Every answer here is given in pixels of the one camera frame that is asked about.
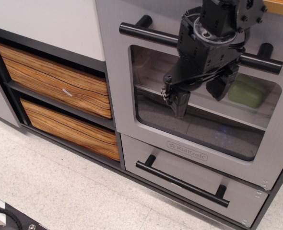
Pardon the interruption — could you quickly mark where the black corrugated cable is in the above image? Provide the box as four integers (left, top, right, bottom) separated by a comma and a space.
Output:
0, 207, 18, 230

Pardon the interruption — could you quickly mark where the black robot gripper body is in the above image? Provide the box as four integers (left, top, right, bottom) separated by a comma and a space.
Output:
163, 6, 246, 92

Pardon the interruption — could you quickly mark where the green toy food item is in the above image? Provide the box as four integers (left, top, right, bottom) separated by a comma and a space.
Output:
228, 74, 267, 108

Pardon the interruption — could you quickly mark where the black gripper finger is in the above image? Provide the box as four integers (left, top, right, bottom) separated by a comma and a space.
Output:
161, 88, 190, 118
206, 66, 239, 101

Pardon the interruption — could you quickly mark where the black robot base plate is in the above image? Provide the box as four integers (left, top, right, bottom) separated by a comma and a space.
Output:
5, 203, 48, 230

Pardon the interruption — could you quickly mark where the dark grey play kitchen cabinet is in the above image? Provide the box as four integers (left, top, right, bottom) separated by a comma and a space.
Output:
0, 29, 283, 230

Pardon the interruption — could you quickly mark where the wooden countertop edge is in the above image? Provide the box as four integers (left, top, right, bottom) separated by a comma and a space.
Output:
263, 0, 283, 15

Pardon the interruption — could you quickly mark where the upper wood-pattern fabric bin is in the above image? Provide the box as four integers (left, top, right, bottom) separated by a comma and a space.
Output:
0, 41, 112, 119

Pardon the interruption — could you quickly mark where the grey oven rack shelf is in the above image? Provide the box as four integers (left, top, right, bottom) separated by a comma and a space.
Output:
132, 56, 282, 130

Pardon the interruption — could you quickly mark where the wood-pattern fabric bin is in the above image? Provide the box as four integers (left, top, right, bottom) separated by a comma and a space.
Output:
0, 41, 112, 119
20, 97, 120, 161

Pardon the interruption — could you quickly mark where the white cabinet door panel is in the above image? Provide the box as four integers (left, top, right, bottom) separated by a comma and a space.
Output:
0, 0, 105, 61

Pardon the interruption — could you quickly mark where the lower wood-pattern fabric bin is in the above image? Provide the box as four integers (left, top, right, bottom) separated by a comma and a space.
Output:
20, 97, 120, 161

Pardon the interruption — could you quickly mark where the grey lower oven drawer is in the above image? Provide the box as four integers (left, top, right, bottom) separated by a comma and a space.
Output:
121, 135, 268, 227

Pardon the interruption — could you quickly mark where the black drawer handle bar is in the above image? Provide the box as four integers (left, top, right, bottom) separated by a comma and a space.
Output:
135, 154, 230, 207

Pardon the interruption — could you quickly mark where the black oven door handle bar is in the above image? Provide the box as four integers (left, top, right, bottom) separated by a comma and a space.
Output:
119, 15, 283, 74

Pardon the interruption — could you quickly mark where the grey oven door with window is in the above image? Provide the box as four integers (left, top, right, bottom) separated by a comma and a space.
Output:
96, 0, 283, 190

